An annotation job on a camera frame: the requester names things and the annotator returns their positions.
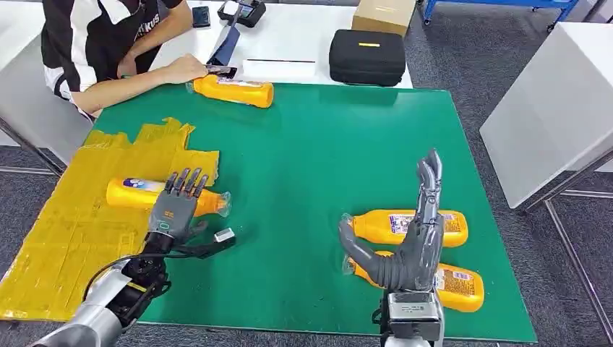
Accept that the person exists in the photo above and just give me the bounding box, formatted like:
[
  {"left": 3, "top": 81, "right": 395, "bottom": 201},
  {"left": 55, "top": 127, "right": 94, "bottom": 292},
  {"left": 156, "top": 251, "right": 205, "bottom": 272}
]
[{"left": 40, "top": 0, "right": 210, "bottom": 119}]

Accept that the yellow sheet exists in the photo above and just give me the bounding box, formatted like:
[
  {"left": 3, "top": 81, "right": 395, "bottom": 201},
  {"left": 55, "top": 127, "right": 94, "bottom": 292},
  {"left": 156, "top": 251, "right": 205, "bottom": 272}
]
[{"left": 0, "top": 116, "right": 221, "bottom": 323}]

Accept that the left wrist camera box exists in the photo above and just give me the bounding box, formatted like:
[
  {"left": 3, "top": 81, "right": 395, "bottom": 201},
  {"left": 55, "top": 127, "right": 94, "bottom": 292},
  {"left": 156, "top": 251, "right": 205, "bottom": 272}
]
[{"left": 174, "top": 227, "right": 237, "bottom": 260}]

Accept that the green table mat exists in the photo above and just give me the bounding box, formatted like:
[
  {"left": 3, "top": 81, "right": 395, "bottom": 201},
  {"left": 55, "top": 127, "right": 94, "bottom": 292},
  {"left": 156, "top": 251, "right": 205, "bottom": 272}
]
[{"left": 92, "top": 82, "right": 539, "bottom": 344}]

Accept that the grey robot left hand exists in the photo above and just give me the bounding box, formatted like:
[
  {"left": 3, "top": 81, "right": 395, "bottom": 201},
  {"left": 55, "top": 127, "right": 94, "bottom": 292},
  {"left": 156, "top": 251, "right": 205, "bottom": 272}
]
[{"left": 148, "top": 167, "right": 212, "bottom": 243}]

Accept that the orange drink bottle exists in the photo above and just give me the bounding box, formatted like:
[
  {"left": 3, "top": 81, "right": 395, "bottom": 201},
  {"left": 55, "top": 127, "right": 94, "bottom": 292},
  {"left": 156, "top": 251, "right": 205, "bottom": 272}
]
[
  {"left": 341, "top": 249, "right": 486, "bottom": 314},
  {"left": 340, "top": 208, "right": 470, "bottom": 249},
  {"left": 186, "top": 73, "right": 275, "bottom": 110},
  {"left": 106, "top": 177, "right": 232, "bottom": 218}
]

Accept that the white table with metal legs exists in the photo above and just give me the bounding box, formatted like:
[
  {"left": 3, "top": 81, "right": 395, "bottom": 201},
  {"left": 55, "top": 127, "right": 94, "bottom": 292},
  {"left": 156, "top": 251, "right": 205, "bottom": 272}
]
[
  {"left": 0, "top": 0, "right": 95, "bottom": 177},
  {"left": 479, "top": 21, "right": 613, "bottom": 344}
]

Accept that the black handheld terminal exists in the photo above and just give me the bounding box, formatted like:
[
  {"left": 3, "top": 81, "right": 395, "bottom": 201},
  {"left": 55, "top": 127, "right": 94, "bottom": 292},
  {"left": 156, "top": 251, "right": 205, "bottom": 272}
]
[{"left": 217, "top": 0, "right": 267, "bottom": 29}]

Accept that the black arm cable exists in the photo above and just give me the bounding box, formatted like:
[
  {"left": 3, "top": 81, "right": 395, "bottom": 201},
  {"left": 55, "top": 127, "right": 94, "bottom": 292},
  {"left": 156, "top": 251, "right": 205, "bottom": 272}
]
[{"left": 82, "top": 252, "right": 160, "bottom": 309}]

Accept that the person's right hand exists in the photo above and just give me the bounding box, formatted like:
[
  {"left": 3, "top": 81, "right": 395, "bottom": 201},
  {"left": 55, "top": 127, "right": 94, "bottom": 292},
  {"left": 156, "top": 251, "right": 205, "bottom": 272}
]
[{"left": 164, "top": 53, "right": 210, "bottom": 85}]

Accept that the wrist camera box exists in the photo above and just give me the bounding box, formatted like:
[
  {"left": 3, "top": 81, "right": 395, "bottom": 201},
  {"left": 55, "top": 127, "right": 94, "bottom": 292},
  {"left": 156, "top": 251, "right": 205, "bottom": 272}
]
[
  {"left": 174, "top": 227, "right": 237, "bottom": 260},
  {"left": 386, "top": 289, "right": 442, "bottom": 343}
]

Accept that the cardboard box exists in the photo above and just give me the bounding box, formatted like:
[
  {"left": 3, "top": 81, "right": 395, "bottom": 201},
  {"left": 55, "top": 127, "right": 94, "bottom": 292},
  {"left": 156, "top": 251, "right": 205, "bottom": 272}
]
[{"left": 351, "top": 0, "right": 418, "bottom": 39}]

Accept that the dark phone with red edge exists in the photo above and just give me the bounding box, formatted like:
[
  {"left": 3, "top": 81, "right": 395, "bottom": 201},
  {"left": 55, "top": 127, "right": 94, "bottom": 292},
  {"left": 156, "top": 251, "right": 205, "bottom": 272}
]
[{"left": 205, "top": 64, "right": 239, "bottom": 80}]

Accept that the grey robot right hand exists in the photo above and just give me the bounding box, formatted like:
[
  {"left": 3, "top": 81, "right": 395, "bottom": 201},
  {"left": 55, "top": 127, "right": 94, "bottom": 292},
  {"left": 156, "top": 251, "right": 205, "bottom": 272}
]
[{"left": 338, "top": 147, "right": 446, "bottom": 293}]

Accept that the blue wheeled frame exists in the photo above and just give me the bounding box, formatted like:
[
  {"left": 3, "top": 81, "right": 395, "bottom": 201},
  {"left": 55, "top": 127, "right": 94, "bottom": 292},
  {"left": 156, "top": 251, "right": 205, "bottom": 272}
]
[{"left": 423, "top": 0, "right": 581, "bottom": 27}]

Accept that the black zip case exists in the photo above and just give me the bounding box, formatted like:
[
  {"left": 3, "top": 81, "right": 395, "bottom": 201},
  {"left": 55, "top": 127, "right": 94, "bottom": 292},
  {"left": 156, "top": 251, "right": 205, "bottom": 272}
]
[{"left": 328, "top": 29, "right": 408, "bottom": 89}]

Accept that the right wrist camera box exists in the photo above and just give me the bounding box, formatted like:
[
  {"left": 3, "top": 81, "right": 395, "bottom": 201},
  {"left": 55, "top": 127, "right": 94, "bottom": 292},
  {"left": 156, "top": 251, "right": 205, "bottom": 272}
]
[{"left": 386, "top": 289, "right": 442, "bottom": 343}]

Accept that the white desk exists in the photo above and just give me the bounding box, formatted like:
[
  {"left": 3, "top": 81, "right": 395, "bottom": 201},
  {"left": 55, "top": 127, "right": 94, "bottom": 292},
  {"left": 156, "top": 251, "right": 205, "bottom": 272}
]
[{"left": 148, "top": 0, "right": 414, "bottom": 90}]

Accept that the dark blue flat pouch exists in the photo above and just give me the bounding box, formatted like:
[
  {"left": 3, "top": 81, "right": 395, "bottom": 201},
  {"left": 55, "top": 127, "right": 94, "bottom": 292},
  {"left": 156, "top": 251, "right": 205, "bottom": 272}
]
[{"left": 206, "top": 24, "right": 242, "bottom": 67}]

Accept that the black phone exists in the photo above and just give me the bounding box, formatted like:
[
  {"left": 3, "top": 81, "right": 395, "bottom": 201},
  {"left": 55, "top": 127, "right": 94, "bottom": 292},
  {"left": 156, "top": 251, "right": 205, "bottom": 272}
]
[{"left": 192, "top": 5, "right": 212, "bottom": 29}]

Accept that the person's left hand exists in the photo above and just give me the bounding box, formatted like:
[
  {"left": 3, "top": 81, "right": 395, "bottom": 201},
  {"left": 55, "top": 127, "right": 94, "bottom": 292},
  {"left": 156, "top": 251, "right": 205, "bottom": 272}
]
[{"left": 117, "top": 51, "right": 139, "bottom": 79}]

